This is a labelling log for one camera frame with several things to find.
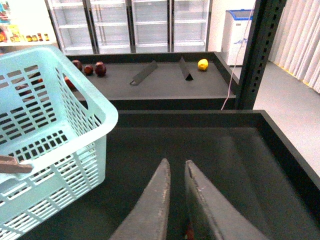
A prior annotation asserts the white blue chest freezer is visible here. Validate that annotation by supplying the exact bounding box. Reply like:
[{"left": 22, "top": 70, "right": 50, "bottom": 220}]
[{"left": 220, "top": 9, "right": 253, "bottom": 66}]

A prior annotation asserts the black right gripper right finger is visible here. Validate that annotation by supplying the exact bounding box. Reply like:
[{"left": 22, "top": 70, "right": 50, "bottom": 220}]
[{"left": 184, "top": 160, "right": 268, "bottom": 240}]

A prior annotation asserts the yellow lemon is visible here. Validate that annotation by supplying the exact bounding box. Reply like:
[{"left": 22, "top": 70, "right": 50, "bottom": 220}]
[{"left": 197, "top": 58, "right": 209, "bottom": 72}]

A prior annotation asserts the white cable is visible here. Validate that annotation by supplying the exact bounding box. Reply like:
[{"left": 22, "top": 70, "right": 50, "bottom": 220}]
[{"left": 220, "top": 0, "right": 258, "bottom": 110}]

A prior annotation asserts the glass door refrigerator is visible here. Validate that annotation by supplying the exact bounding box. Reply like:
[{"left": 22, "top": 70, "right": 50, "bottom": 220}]
[{"left": 45, "top": 0, "right": 212, "bottom": 55}]

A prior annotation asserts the black shelf upright post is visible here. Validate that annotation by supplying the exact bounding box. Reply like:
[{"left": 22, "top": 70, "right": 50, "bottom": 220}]
[{"left": 234, "top": 0, "right": 287, "bottom": 110}]

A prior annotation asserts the dark red apple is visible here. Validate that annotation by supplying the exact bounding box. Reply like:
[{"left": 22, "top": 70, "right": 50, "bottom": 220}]
[
  {"left": 72, "top": 59, "right": 83, "bottom": 71},
  {"left": 94, "top": 61, "right": 107, "bottom": 77}
]

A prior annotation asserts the black shelf divider strip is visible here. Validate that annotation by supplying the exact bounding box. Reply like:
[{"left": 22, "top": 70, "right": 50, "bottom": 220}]
[{"left": 129, "top": 60, "right": 158, "bottom": 86}]

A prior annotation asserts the black triangular shelf divider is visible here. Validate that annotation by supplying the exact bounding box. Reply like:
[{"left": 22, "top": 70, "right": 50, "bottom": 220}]
[{"left": 179, "top": 57, "right": 194, "bottom": 81}]

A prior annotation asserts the dark red apple back right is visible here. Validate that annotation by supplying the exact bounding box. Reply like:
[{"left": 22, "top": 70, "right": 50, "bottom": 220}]
[{"left": 94, "top": 61, "right": 107, "bottom": 77}]

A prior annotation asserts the light blue plastic basket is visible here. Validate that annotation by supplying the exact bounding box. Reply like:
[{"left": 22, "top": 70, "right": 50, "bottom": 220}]
[{"left": 0, "top": 46, "right": 118, "bottom": 240}]

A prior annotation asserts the red yellow apple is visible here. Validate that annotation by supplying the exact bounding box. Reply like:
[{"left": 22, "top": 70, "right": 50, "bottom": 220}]
[{"left": 64, "top": 76, "right": 76, "bottom": 91}]

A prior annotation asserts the small red apple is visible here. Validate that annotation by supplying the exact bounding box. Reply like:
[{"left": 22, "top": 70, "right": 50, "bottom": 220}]
[{"left": 83, "top": 65, "right": 94, "bottom": 76}]

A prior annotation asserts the dark red apple back middle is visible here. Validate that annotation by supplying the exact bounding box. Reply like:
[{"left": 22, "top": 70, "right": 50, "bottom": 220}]
[{"left": 72, "top": 59, "right": 83, "bottom": 71}]

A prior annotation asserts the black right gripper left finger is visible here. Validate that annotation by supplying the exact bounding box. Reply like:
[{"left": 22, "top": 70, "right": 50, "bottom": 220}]
[{"left": 110, "top": 158, "right": 171, "bottom": 240}]

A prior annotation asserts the grocery shelf with bottles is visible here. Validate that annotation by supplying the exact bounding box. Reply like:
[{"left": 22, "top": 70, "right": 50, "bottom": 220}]
[{"left": 0, "top": 0, "right": 58, "bottom": 55}]

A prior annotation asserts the white vertical curtain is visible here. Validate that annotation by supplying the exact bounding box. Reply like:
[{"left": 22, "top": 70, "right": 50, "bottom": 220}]
[{"left": 268, "top": 0, "right": 320, "bottom": 93}]

